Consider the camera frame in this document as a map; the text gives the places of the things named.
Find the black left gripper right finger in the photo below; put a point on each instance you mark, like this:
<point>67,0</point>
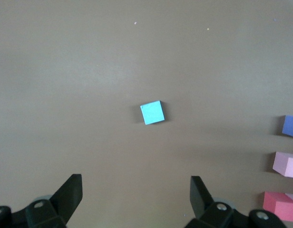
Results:
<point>201,204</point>

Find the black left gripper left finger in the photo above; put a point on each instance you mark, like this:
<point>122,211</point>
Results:
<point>68,202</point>

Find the red foam cube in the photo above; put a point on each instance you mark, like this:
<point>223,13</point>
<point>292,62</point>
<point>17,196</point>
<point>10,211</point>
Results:
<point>278,206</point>

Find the purple foam cube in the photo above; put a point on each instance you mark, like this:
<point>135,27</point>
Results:
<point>291,126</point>

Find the blue foam cube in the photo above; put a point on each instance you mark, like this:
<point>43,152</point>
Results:
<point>152,112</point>

